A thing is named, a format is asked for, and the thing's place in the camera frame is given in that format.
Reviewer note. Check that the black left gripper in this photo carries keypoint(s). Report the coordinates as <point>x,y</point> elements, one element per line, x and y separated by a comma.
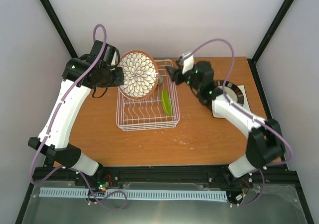
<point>119,80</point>

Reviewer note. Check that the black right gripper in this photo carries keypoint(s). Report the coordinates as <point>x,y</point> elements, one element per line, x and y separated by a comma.
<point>175,75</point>

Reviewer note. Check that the brown rimmed patterned plate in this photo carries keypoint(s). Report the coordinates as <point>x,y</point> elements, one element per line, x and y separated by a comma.
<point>141,74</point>

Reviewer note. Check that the lime green plate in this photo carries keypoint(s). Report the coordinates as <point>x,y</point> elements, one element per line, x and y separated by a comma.
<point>166,104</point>

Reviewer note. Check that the white wire dish rack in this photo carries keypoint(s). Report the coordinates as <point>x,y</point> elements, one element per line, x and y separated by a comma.
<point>132,115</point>

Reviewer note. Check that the black rimmed cream plate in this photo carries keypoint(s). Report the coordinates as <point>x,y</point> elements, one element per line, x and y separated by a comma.
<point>219,83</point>

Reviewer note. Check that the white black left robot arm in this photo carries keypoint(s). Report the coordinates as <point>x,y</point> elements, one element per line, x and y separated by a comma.
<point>81,77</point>

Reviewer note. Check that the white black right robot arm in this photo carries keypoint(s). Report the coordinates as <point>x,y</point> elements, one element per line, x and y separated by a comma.
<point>264,139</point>

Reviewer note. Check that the white square plate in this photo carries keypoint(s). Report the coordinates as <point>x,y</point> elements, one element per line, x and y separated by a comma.
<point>238,94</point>

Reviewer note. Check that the small electronics board with leds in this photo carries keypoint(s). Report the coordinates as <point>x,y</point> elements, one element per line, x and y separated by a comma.
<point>105,183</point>

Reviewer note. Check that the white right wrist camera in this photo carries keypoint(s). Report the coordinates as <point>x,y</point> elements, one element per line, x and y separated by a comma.
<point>186,62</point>

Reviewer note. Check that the black left corner post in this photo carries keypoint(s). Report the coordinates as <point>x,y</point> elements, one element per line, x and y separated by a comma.
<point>46,4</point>

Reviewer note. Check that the black corner post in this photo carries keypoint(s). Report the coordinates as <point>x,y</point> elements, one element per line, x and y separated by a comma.
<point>281,13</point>
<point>46,4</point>

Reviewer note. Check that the black aluminium frame rail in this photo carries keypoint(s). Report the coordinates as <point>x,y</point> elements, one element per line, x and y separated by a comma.
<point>210,176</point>

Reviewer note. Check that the light blue cable duct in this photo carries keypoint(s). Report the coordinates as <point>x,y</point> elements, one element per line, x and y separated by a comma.
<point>141,195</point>

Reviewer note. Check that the black right corner post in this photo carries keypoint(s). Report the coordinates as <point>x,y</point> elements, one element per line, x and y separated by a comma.
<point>281,13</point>

